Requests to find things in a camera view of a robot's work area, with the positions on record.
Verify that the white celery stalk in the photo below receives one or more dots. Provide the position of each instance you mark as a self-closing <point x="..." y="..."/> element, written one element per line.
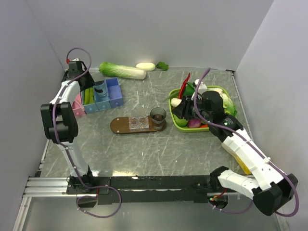
<point x="175" y="102"/>

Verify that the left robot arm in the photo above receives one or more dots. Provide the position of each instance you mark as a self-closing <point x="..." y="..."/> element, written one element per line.
<point x="60" y="124"/>

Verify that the aluminium frame rail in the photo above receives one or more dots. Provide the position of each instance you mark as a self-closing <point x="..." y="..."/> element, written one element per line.
<point x="46" y="207"/>

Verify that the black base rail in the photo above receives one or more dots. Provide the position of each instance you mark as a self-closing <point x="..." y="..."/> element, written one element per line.
<point x="146" y="189"/>

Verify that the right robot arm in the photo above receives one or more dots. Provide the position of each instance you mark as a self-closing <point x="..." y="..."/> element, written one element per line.
<point x="270" y="188"/>

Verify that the white daikon radish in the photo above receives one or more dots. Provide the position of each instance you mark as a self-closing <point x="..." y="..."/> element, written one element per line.
<point x="151" y="66"/>

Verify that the napa cabbage in basket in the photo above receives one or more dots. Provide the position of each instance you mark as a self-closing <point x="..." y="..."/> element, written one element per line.
<point x="228" y="105"/>

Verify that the red chili pepper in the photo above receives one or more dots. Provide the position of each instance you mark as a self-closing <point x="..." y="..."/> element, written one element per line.
<point x="184" y="86"/>

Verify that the clear textured plastic holder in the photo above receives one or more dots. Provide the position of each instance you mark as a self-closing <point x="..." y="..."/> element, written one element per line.
<point x="138" y="123"/>

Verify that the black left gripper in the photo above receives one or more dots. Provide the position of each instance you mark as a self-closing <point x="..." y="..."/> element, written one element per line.
<point x="91" y="81"/>

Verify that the napa cabbage on table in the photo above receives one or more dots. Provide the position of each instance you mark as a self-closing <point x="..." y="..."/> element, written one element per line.
<point x="115" y="70"/>

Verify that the purple drawer box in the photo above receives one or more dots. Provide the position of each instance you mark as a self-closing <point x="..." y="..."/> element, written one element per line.
<point x="114" y="92"/>

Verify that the bok choy in basket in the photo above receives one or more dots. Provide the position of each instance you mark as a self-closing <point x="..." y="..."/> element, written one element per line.
<point x="189" y="89"/>

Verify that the pink drawer box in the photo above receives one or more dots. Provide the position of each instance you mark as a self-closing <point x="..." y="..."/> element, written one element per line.
<point x="77" y="107"/>

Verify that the purple onion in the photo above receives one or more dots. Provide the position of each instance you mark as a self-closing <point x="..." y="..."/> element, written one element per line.
<point x="194" y="123"/>

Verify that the frosted clear glass cup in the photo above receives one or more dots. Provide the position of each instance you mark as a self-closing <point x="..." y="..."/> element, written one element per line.
<point x="100" y="90"/>

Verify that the round green cabbage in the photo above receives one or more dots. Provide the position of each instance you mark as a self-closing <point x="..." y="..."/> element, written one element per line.
<point x="180" y="122"/>

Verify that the dark glass cup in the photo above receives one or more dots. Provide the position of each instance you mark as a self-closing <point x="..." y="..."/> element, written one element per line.
<point x="158" y="117"/>

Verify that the green plastic vegetable basket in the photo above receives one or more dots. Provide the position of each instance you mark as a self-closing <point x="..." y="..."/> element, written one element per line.
<point x="186" y="129"/>

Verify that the teal drawer box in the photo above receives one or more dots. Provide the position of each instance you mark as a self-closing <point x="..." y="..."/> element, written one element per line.
<point x="90" y="108"/>

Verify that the green toothpaste tubes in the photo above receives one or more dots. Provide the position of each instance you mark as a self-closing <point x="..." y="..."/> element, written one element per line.
<point x="89" y="96"/>

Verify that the green scallion leaf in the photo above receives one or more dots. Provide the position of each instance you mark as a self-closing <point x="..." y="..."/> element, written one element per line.
<point x="175" y="95"/>

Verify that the brown wooden tray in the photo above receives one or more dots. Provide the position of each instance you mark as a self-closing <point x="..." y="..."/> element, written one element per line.
<point x="119" y="125"/>

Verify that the yellow cabbage by arm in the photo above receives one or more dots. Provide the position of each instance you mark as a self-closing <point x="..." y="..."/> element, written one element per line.
<point x="237" y="158"/>

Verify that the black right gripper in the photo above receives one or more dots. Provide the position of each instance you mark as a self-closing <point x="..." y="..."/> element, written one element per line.
<point x="183" y="109"/>

